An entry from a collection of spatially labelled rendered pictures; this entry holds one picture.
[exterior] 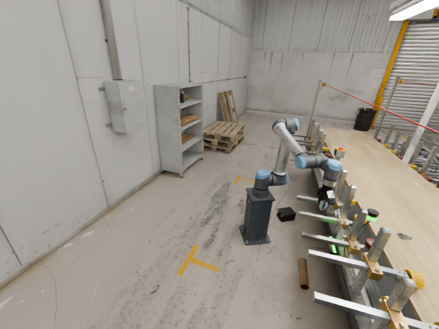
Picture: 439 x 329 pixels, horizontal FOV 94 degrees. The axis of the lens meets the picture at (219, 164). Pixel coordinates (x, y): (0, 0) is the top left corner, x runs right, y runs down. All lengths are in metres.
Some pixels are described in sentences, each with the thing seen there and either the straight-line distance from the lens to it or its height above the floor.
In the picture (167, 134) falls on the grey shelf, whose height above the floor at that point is 0.79.
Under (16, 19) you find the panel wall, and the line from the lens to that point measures 2.50.
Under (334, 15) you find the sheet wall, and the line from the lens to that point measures 9.34.
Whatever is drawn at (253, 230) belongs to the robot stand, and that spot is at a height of 0.17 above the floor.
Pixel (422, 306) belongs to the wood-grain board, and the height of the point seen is 0.90.
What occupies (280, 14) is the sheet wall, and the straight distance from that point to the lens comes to 9.42.
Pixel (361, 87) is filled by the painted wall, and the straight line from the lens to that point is 9.42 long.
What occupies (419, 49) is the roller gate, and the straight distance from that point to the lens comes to 9.72.
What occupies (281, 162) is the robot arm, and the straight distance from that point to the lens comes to 2.16.
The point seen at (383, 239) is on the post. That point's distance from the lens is 1.34.
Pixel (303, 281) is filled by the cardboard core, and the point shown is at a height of 0.08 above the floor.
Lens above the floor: 1.86
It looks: 26 degrees down
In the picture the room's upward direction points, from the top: 2 degrees clockwise
